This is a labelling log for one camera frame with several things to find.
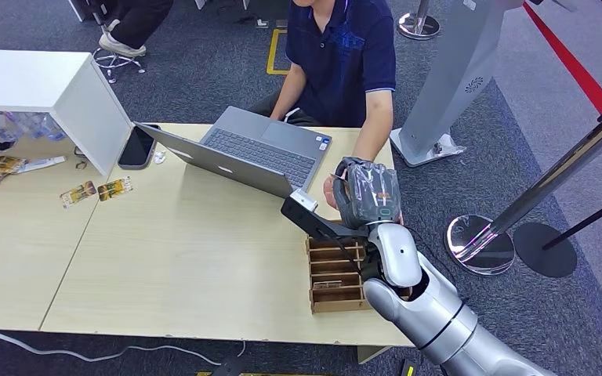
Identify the white tube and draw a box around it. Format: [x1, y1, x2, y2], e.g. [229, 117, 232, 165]
[15, 155, 67, 175]

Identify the white floor cable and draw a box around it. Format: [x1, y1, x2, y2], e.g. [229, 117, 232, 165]
[0, 311, 248, 366]

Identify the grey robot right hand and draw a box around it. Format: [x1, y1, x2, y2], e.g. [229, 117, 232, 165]
[332, 156, 403, 231]

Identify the wooden card holder box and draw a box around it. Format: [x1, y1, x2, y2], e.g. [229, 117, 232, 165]
[305, 234, 412, 315]

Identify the table leg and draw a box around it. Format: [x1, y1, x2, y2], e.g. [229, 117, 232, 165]
[357, 345, 393, 365]

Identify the grey laptop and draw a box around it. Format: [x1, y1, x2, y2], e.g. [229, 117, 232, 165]
[133, 106, 333, 200]

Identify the chrome stanchion post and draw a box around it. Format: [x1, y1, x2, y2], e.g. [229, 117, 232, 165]
[444, 101, 602, 276]

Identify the grey kiosk stand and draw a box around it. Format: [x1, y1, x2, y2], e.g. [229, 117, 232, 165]
[389, 0, 525, 168]

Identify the black smartphone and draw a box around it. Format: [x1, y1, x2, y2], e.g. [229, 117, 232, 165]
[118, 124, 161, 172]

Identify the clear plastic bottles pack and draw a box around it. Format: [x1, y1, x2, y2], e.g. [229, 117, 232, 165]
[0, 110, 68, 143]

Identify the chrome stanchion base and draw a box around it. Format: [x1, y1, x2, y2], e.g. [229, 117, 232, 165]
[396, 0, 441, 42]

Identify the black stanchion post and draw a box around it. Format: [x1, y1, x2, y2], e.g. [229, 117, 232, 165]
[512, 187, 602, 279]

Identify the person in background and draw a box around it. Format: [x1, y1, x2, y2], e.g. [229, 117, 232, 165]
[85, 0, 174, 59]

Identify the person's left hand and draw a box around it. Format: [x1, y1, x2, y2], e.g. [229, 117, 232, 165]
[323, 175, 342, 212]

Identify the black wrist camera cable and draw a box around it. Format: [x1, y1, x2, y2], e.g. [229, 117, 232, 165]
[332, 236, 367, 276]

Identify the chrome chair base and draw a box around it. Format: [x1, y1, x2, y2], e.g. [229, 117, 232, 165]
[91, 47, 147, 85]

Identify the white cabinet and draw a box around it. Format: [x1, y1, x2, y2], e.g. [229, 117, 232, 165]
[0, 49, 135, 178]

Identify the black wrist camera with pale box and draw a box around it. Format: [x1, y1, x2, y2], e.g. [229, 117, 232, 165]
[280, 189, 369, 240]

